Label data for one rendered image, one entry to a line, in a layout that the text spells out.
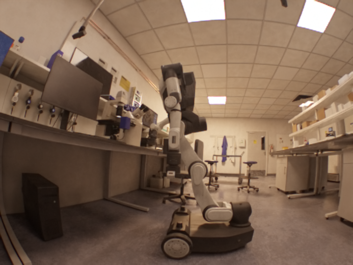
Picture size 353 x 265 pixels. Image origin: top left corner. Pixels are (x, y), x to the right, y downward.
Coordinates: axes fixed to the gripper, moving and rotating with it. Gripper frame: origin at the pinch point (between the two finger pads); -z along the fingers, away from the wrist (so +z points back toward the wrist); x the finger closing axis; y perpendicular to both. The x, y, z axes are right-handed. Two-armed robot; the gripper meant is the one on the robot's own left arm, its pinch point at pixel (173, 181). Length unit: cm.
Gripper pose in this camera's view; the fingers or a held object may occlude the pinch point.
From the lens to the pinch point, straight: 91.9
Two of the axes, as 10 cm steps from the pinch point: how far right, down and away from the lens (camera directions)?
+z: 0.4, -9.8, 1.8
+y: -0.5, -1.8, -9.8
